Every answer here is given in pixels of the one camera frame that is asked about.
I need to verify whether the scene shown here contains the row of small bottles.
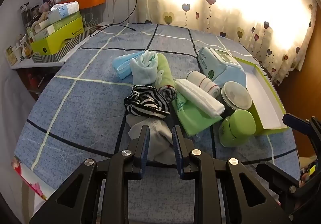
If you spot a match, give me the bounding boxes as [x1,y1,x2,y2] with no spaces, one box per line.
[6,31,33,64]

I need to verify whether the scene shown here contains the floral printed bed cover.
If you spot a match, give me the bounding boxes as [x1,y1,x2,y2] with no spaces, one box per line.
[10,155,57,202]

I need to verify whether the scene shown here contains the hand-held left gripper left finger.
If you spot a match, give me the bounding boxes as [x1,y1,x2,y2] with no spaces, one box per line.
[29,125,150,224]

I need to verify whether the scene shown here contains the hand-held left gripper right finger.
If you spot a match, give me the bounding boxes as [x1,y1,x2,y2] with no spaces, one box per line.
[173,125,293,224]

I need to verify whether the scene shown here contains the lime green box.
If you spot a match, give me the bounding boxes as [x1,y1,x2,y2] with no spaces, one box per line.
[30,17,84,55]

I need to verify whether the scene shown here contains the grey sock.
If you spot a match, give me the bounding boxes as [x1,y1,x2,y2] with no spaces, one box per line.
[125,114,176,165]

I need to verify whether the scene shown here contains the wet wipes pack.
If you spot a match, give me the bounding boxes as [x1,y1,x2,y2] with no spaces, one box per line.
[198,47,247,88]

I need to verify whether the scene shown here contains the striped cardboard box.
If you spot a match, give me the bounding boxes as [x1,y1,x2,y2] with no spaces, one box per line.
[31,26,97,63]

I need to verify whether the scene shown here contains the blue tissue box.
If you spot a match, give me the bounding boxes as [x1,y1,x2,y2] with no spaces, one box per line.
[48,2,80,24]

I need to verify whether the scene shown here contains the blue face mask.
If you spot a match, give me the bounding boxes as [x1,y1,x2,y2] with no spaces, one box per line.
[112,51,147,79]

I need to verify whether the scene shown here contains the clear round lidded container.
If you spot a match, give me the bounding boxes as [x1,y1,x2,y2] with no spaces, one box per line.
[221,81,252,111]

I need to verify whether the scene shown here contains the heart printed curtain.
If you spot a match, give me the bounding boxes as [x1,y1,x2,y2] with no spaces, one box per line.
[135,0,317,86]

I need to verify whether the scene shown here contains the wide striped black white sock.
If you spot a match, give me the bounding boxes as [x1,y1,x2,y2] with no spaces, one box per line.
[159,87,177,103]

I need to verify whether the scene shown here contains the thin striped black white cloth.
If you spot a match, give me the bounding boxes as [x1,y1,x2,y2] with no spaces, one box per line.
[124,85,171,117]

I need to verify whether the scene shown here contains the white sock red stripes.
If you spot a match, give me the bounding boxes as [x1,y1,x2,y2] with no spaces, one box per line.
[186,70,221,96]

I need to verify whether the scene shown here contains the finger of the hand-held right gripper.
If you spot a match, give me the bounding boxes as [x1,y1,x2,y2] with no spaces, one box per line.
[282,113,321,162]
[256,161,301,197]

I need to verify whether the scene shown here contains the orange tray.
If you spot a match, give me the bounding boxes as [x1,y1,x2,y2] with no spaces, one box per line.
[56,0,106,10]

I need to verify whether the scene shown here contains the green shallow cardboard box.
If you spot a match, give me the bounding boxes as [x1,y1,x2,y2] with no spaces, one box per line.
[234,57,289,135]

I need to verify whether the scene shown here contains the white side table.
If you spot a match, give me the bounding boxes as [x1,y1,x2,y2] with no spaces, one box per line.
[10,46,76,69]

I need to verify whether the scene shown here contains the green plastic bag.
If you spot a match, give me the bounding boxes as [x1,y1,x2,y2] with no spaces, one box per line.
[171,94,222,136]

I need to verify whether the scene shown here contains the black cable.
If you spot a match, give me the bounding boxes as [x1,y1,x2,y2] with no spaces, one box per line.
[90,0,138,37]

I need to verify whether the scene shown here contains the flat white green box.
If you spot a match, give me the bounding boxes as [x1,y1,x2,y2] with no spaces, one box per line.
[31,11,83,40]

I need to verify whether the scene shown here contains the green towel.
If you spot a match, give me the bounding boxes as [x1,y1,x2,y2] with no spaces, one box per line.
[152,53,176,89]

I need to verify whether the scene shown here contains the blue checked bed sheet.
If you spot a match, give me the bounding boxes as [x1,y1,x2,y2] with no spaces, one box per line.
[14,22,301,224]

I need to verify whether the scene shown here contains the light blue baby mitten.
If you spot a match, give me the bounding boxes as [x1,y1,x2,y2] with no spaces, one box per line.
[130,51,159,86]

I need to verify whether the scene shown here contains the green jar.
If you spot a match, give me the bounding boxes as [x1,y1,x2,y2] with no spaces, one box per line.
[219,109,257,147]

